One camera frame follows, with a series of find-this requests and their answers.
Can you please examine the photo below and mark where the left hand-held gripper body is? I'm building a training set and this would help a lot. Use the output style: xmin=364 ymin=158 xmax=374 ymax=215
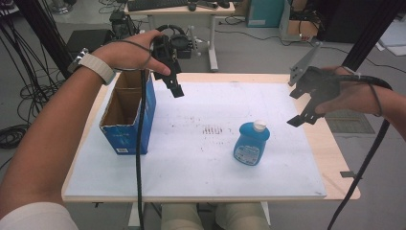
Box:
xmin=150 ymin=26 xmax=203 ymax=78

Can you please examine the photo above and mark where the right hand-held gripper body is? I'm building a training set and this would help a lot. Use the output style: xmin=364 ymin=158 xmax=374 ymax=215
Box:
xmin=287 ymin=41 xmax=342 ymax=121

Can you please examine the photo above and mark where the blue bottle with white cap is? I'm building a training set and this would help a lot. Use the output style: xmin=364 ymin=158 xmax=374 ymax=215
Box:
xmin=233 ymin=119 xmax=271 ymax=167

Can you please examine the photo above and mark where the blue cardboard box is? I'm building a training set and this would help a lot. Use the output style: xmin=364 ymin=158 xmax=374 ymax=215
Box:
xmin=99 ymin=69 xmax=157 ymax=156

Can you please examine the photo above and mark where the person's right hand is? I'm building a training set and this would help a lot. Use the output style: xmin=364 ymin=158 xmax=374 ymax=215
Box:
xmin=314 ymin=65 xmax=384 ymax=117

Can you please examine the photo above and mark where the person's left hand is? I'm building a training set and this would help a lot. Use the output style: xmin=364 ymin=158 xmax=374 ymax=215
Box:
xmin=92 ymin=29 xmax=172 ymax=77

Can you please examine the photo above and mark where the desk with white legs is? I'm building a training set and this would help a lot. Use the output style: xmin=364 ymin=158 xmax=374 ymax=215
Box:
xmin=124 ymin=2 xmax=237 ymax=73

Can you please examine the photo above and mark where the black keyboard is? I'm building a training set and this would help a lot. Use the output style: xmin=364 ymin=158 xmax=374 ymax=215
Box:
xmin=126 ymin=0 xmax=190 ymax=12

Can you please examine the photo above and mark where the grey floor grate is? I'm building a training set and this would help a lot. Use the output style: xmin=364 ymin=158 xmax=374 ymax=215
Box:
xmin=325 ymin=109 xmax=376 ymax=135

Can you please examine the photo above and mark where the black electronics unit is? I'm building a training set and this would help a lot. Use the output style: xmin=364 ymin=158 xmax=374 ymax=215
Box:
xmin=108 ymin=9 xmax=142 ymax=41

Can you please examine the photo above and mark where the open cardboard box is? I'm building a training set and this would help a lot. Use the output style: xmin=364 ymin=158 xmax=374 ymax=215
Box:
xmin=286 ymin=18 xmax=320 ymax=39

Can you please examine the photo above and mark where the wristwatch with white band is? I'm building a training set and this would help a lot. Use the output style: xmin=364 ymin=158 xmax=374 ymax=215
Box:
xmin=67 ymin=47 xmax=117 ymax=85

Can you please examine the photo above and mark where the flat black case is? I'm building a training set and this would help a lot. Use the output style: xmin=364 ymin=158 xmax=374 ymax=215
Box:
xmin=66 ymin=28 xmax=113 ymax=54

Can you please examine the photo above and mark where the black metal stand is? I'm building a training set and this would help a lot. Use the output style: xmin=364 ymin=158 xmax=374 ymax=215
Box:
xmin=13 ymin=0 xmax=75 ymax=80
xmin=341 ymin=0 xmax=406 ymax=73

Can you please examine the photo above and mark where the white table mat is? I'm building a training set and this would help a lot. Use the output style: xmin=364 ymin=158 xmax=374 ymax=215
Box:
xmin=63 ymin=80 xmax=327 ymax=197

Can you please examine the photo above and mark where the teal box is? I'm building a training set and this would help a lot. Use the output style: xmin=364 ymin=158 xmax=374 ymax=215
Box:
xmin=245 ymin=0 xmax=286 ymax=29

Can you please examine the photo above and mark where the person's right leg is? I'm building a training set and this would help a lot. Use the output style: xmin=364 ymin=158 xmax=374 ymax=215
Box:
xmin=214 ymin=203 xmax=271 ymax=230

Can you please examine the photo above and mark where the person's leg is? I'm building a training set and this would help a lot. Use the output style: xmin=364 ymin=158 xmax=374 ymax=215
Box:
xmin=214 ymin=203 xmax=271 ymax=230
xmin=160 ymin=203 xmax=205 ymax=230

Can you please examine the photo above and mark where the person's left leg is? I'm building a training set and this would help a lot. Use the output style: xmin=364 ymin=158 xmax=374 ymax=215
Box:
xmin=160 ymin=203 xmax=205 ymax=230

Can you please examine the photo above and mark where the white sleeve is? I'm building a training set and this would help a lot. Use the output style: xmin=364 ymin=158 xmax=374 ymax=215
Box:
xmin=0 ymin=201 xmax=79 ymax=230

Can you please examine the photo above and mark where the grey left wrist cord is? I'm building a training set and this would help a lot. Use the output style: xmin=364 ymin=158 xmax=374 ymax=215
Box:
xmin=112 ymin=39 xmax=153 ymax=72

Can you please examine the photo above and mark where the grey wrist cord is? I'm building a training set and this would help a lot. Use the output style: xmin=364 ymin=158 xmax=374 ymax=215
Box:
xmin=367 ymin=80 xmax=383 ymax=117
xmin=112 ymin=39 xmax=153 ymax=72

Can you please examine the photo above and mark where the grey right wrist cord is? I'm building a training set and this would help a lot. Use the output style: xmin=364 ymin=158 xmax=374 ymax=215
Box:
xmin=367 ymin=80 xmax=383 ymax=117

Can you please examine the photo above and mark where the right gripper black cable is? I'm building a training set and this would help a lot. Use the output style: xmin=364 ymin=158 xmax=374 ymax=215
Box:
xmin=327 ymin=72 xmax=394 ymax=230

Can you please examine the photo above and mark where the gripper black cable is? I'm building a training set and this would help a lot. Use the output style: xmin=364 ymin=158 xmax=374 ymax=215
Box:
xmin=135 ymin=24 xmax=188 ymax=230
xmin=327 ymin=72 xmax=394 ymax=230

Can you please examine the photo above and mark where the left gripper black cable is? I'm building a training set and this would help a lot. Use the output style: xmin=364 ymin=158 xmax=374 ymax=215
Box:
xmin=135 ymin=24 xmax=188 ymax=230

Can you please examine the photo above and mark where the black cable bundle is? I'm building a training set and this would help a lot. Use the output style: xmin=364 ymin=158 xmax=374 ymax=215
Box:
xmin=0 ymin=12 xmax=70 ymax=116

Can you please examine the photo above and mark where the coiled black cable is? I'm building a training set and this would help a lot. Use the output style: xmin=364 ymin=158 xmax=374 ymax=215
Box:
xmin=0 ymin=124 xmax=33 ymax=150

